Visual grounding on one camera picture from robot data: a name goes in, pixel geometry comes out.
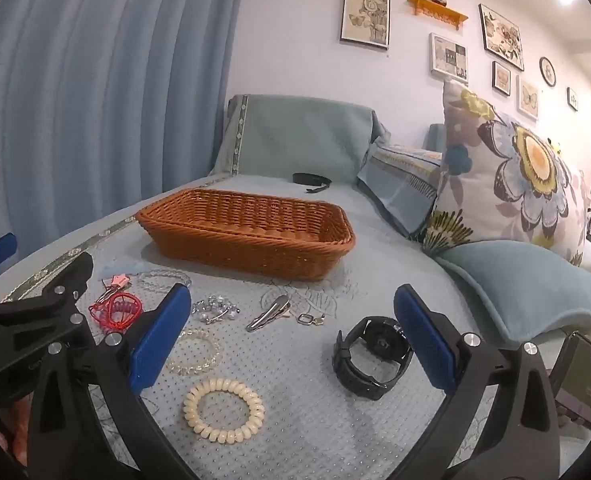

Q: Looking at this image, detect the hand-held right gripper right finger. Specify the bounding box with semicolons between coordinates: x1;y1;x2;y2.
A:
393;284;561;480

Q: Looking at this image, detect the cream spiral hair tie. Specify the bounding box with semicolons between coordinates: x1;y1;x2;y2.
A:
182;378;265;445

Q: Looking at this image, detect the plain light blue pillow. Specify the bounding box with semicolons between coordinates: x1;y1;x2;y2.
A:
435;240;591;343

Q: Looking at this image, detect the pale yellow bead bracelet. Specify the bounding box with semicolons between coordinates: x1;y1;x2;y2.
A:
167;327;224;376

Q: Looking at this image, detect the orange wall shelf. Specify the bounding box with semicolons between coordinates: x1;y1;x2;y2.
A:
407;0;469;30

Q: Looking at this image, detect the smartphone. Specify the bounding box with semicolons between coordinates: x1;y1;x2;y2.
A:
548;331;591;428

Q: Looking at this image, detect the clear bead bracelet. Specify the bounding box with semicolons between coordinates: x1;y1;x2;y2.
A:
136;268;192;293

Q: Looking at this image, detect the striped blue pillow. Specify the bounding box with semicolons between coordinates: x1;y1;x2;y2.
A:
356;144;443;241

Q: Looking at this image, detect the silver metal hair clip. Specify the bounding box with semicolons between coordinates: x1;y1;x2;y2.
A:
246;295;292;333

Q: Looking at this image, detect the blue curtain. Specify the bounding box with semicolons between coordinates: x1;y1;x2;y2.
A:
0;0;249;291

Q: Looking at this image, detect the floral print pillow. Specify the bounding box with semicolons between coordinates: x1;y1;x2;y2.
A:
422;80;591;266

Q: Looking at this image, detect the brown wicker basket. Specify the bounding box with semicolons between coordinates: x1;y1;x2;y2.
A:
136;188;356;282

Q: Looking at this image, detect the small butterfly picture black frame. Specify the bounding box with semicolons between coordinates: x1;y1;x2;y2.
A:
492;61;511;96

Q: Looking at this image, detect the butterfly picture in pale frame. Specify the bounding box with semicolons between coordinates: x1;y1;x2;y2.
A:
517;75;540;121

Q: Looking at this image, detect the flower picture in black frame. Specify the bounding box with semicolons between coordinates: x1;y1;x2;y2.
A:
478;3;525;72

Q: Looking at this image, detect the black wrist watch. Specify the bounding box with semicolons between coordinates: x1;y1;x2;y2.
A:
332;316;416;401

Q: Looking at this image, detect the black hair band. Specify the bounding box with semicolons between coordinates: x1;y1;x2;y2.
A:
292;172;332;194

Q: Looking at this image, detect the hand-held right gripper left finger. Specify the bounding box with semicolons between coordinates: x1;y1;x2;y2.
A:
28;282;196;480

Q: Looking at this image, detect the butterfly picture in black frame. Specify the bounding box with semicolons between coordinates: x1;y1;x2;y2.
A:
339;0;391;51

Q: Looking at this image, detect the crystal bead jewelry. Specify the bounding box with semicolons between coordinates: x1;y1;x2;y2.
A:
192;295;240;325

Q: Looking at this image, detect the white framed picture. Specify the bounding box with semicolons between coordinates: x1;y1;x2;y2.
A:
429;32;469;84

